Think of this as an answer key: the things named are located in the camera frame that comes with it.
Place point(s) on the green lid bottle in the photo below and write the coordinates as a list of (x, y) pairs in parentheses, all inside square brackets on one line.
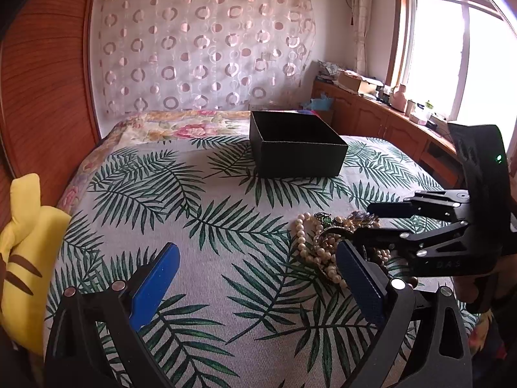
[(427, 109)]

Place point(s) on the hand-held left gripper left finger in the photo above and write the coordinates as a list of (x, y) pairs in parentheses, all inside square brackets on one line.
[(155, 287)]

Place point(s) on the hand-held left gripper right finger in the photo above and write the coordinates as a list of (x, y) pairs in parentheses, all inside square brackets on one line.
[(359, 287)]

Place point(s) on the circle print sheer curtain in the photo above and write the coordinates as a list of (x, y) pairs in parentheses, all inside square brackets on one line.
[(202, 48)]

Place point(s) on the brown cardboard box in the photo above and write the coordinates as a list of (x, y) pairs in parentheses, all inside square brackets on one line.
[(355, 83)]

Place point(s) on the black cardboard box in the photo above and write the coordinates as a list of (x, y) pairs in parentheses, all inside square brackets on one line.
[(299, 157)]

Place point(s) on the green gemstone brooch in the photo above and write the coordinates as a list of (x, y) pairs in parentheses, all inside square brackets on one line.
[(324, 219)]

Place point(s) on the palm leaf print blanket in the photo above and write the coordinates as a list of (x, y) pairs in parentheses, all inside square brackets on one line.
[(226, 258)]

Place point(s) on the long wooden cabinet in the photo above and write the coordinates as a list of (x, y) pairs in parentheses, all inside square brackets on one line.
[(363, 117)]

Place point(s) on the light blue bag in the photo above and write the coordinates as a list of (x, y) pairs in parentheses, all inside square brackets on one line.
[(322, 102)]

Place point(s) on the purple bead jewelry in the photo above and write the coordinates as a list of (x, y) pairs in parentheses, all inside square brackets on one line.
[(361, 216)]

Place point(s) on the pink jug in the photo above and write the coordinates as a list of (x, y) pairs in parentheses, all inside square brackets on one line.
[(399, 99)]

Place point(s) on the tissue box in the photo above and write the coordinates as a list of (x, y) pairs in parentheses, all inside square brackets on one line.
[(419, 119)]

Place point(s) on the wooden wardrobe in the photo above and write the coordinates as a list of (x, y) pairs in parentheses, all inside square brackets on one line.
[(48, 89)]

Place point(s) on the window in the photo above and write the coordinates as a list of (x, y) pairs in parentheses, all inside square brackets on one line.
[(440, 48)]

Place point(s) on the patterned paper bundle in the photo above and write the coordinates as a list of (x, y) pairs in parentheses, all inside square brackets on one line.
[(329, 68)]

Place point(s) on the yellow plush pillow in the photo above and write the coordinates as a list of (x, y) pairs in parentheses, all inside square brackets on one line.
[(28, 250)]

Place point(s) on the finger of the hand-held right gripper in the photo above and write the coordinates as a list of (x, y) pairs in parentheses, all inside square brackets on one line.
[(404, 240), (436, 204)]

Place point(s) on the beige floral window curtain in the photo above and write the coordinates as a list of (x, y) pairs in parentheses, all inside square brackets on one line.
[(363, 20)]

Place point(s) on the floral bedsheet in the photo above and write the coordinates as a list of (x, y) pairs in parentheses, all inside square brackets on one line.
[(169, 129)]

